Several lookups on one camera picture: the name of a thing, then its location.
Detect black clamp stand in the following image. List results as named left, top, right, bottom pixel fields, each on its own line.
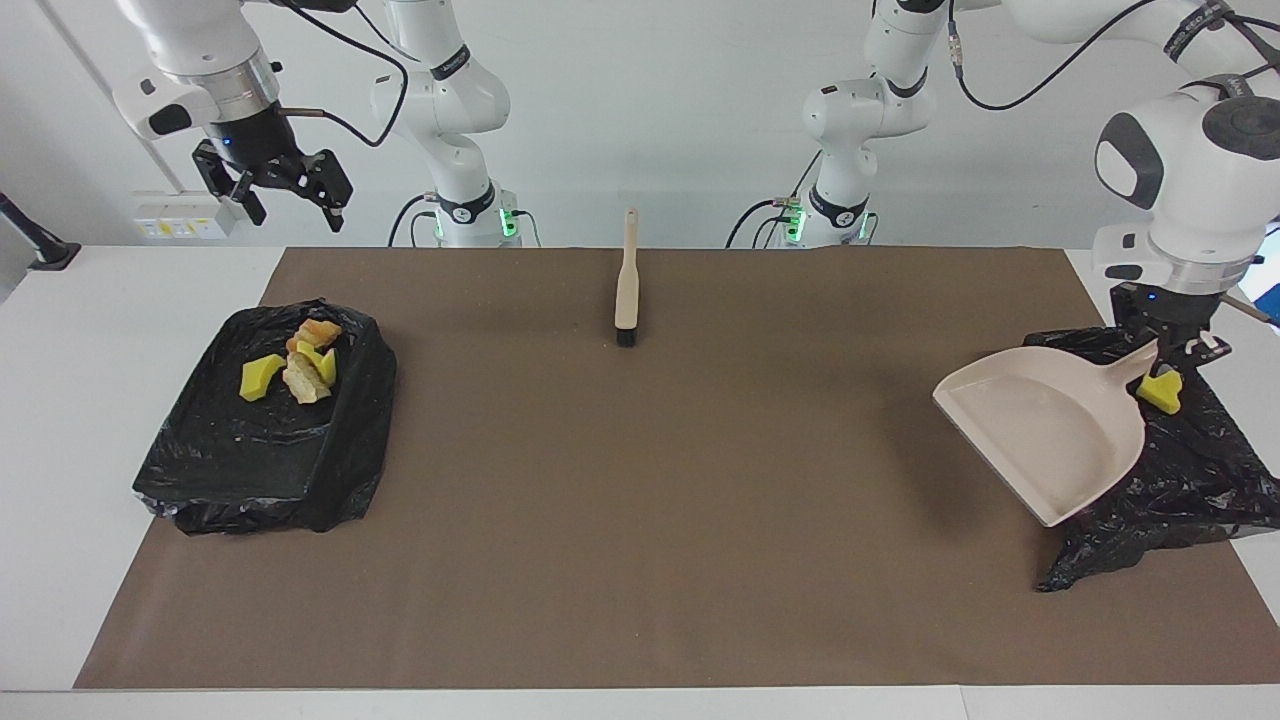
left=0, top=192, right=82, bottom=272

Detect orange striped bread piece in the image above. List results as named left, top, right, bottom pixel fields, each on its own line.
left=290, top=318, right=344, bottom=353

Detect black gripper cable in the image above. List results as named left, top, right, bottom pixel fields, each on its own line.
left=945, top=0, right=1276, bottom=323
left=275, top=0, right=411, bottom=149

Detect yellow wedge sponge piece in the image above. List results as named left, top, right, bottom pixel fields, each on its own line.
left=296, top=340, right=339, bottom=388

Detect black base cables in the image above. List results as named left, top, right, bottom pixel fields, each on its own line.
left=388, top=195, right=542, bottom=249
left=726, top=155, right=823, bottom=249

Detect pink bin with black bag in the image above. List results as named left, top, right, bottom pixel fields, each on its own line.
left=1020, top=322, right=1280, bottom=593

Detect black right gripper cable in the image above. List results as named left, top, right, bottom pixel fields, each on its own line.
left=275, top=0, right=411, bottom=149

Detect bin lined with black bag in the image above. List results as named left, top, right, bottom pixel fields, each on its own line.
left=132, top=297, right=398, bottom=537

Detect beige plastic dustpan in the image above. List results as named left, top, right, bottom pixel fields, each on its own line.
left=932, top=340, right=1166, bottom=528

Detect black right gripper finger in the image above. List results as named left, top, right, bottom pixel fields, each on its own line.
left=192, top=140, right=266, bottom=226
left=300, top=150, right=354, bottom=233

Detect yellow notched sponge piece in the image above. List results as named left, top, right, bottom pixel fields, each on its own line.
left=239, top=353, right=288, bottom=403

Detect white wall socket box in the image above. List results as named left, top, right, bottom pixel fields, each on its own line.
left=132, top=191, right=246, bottom=241

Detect beige hand brush black bristles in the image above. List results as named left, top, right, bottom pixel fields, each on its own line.
left=614, top=208, right=642, bottom=349

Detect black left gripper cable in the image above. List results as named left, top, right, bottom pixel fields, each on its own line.
left=945, top=0, right=1276, bottom=323

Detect pale crusty bread piece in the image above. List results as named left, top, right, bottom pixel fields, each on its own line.
left=282, top=350, right=333, bottom=406

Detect brown paper table mat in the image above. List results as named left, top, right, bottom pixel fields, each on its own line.
left=73, top=247, right=1280, bottom=690

